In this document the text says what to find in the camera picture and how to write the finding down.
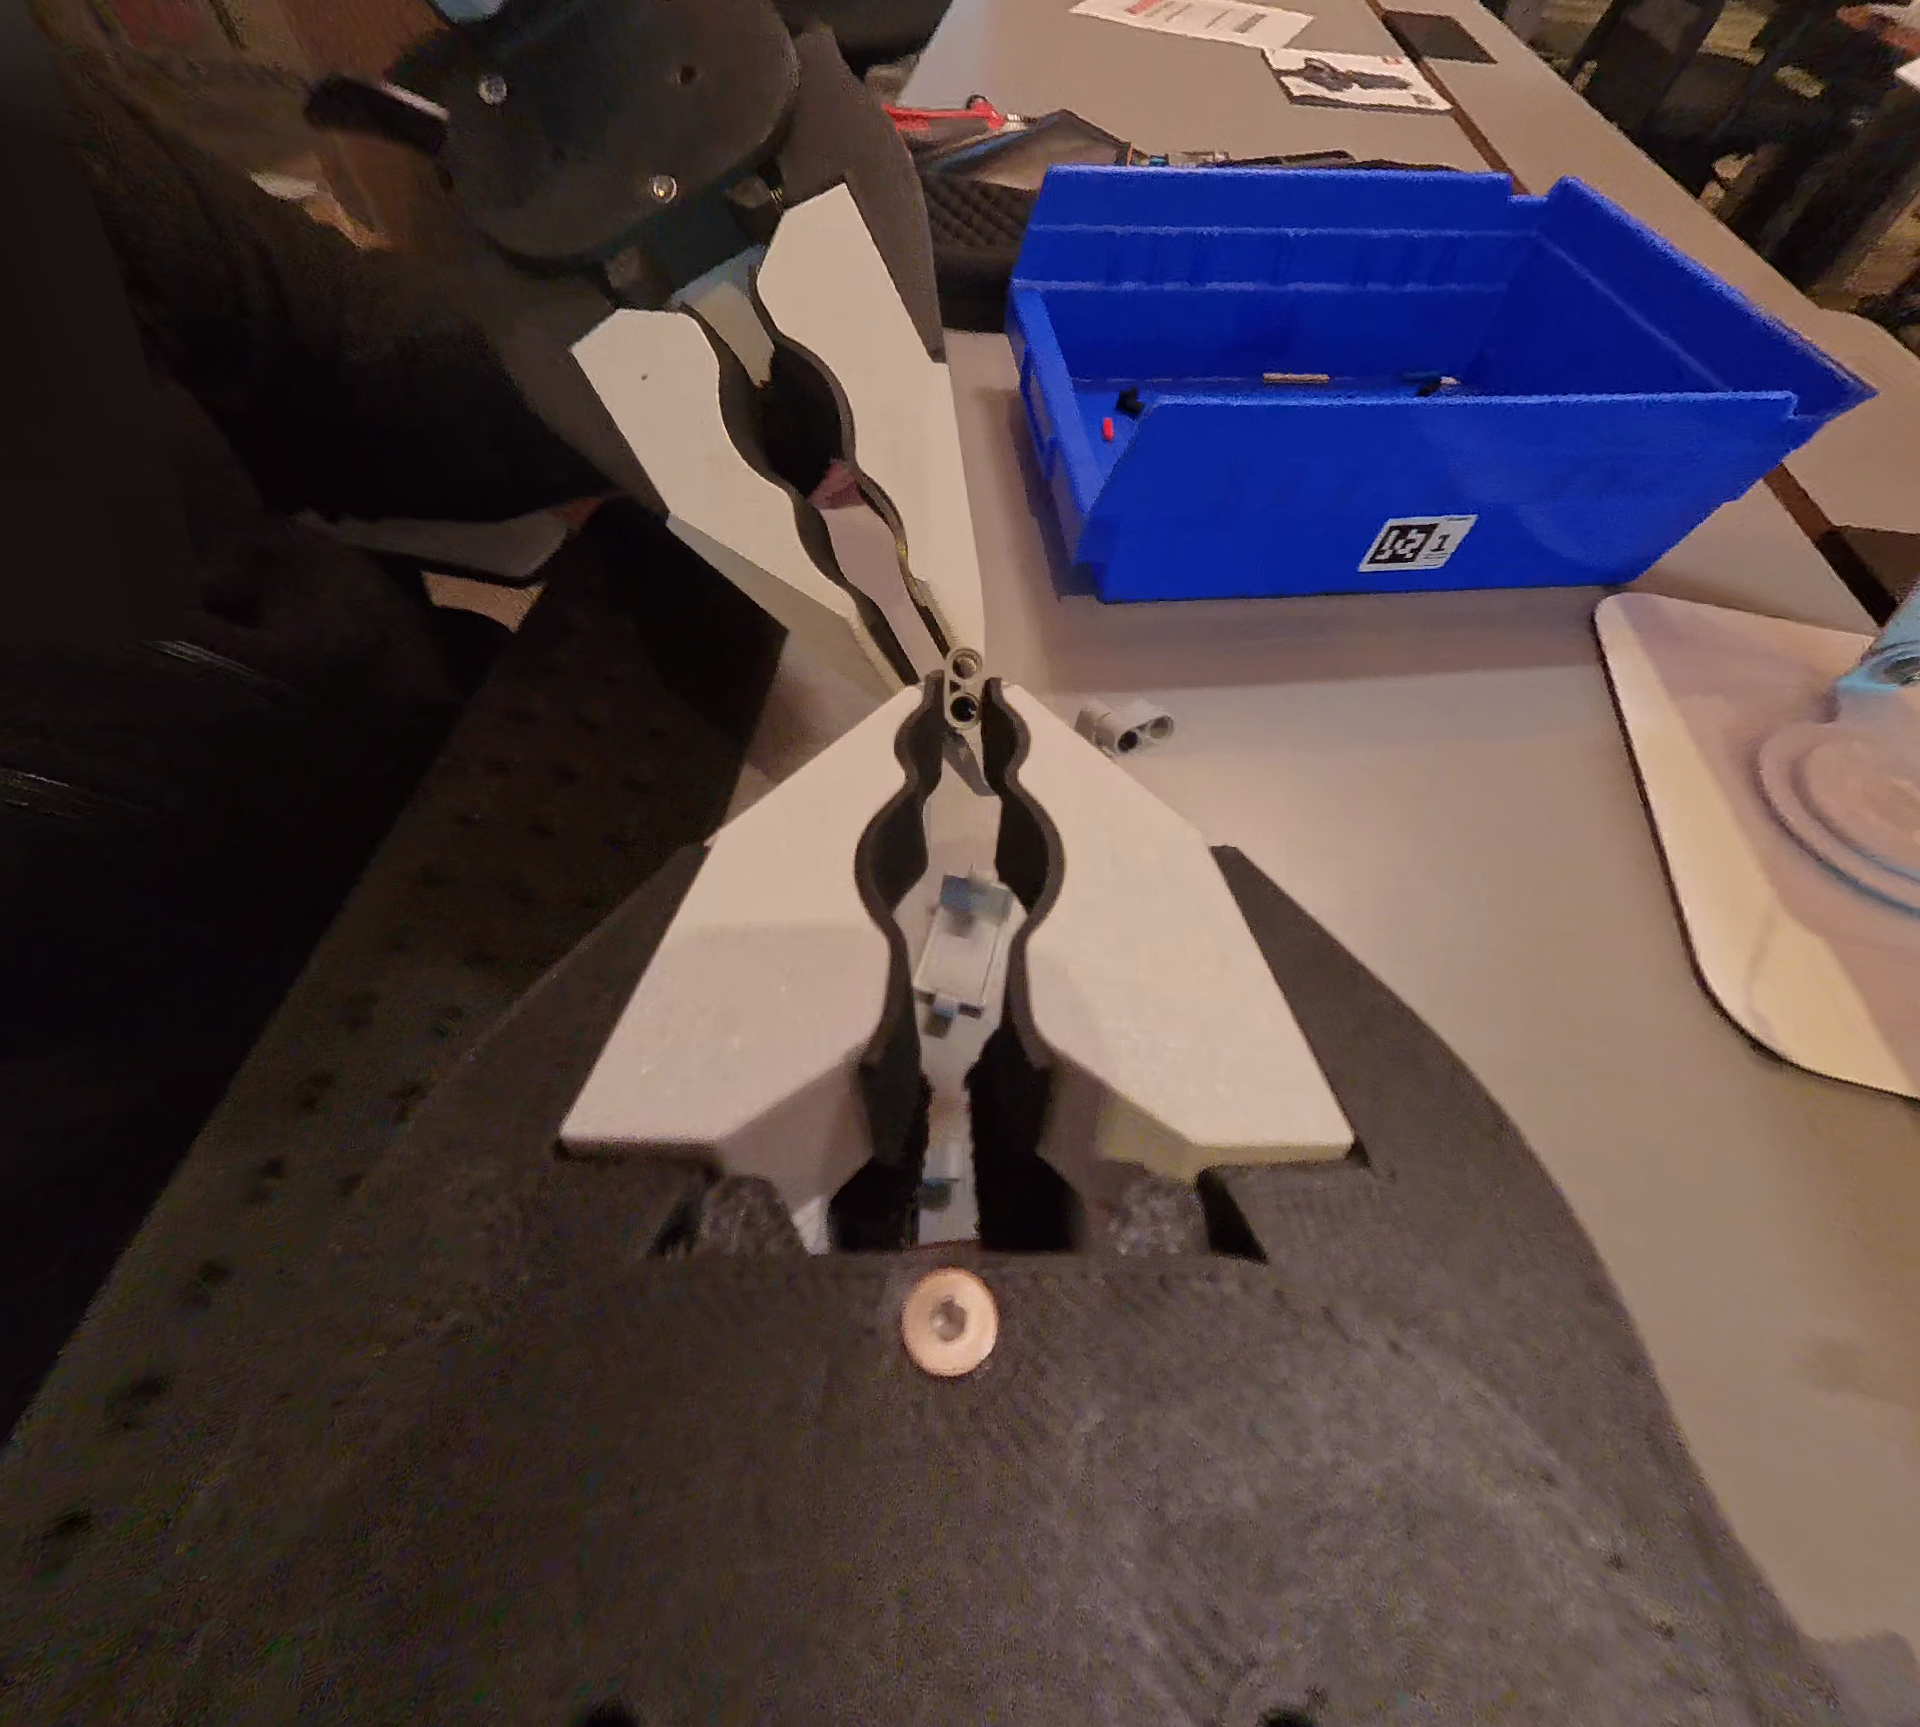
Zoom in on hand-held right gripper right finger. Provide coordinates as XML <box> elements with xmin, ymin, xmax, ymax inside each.
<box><xmin>973</xmin><ymin>682</ymin><xmax>1359</xmax><ymax>1255</ymax></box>

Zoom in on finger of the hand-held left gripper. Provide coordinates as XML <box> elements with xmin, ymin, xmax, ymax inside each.
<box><xmin>750</xmin><ymin>182</ymin><xmax>990</xmax><ymax>672</ymax></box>
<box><xmin>571</xmin><ymin>306</ymin><xmax>950</xmax><ymax>710</ymax></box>

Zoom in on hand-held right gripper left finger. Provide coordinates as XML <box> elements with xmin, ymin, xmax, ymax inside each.
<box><xmin>561</xmin><ymin>684</ymin><xmax>942</xmax><ymax>1255</ymax></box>

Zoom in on blue parts bin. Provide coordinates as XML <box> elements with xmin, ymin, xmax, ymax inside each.
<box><xmin>1002</xmin><ymin>164</ymin><xmax>1877</xmax><ymax>604</ymax></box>

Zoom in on person's left forearm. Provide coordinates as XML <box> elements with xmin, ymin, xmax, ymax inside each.
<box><xmin>90</xmin><ymin>108</ymin><xmax>631</xmax><ymax>530</ymax></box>

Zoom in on black dimpled foam pad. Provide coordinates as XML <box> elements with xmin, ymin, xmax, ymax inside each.
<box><xmin>0</xmin><ymin>512</ymin><xmax>797</xmax><ymax>1727</ymax></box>
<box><xmin>913</xmin><ymin>160</ymin><xmax>1037</xmax><ymax>290</ymax></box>

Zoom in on assorted small block parts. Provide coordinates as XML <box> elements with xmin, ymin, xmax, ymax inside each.
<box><xmin>1093</xmin><ymin>370</ymin><xmax>1487</xmax><ymax>446</ymax></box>

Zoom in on black pouch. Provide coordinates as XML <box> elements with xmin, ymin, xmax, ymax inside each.
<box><xmin>913</xmin><ymin>108</ymin><xmax>1157</xmax><ymax>184</ymax></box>

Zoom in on cardboard box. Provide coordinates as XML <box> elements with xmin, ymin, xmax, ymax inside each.
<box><xmin>0</xmin><ymin>0</ymin><xmax>452</xmax><ymax>244</ymax></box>

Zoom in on white paper sheet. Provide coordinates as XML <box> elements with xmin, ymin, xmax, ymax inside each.
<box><xmin>1068</xmin><ymin>0</ymin><xmax>1320</xmax><ymax>50</ymax></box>

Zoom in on printed booklet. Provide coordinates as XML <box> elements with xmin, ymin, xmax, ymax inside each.
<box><xmin>1265</xmin><ymin>48</ymin><xmax>1457</xmax><ymax>114</ymax></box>

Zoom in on white book stand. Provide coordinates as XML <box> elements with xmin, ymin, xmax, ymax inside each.
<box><xmin>1592</xmin><ymin>588</ymin><xmax>1920</xmax><ymax>1099</ymax></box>

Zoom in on dark desk mat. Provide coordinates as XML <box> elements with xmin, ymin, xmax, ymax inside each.
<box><xmin>1380</xmin><ymin>10</ymin><xmax>1505</xmax><ymax>68</ymax></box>

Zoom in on black cable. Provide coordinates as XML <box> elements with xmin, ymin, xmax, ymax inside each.
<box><xmin>1170</xmin><ymin>150</ymin><xmax>1463</xmax><ymax>176</ymax></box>

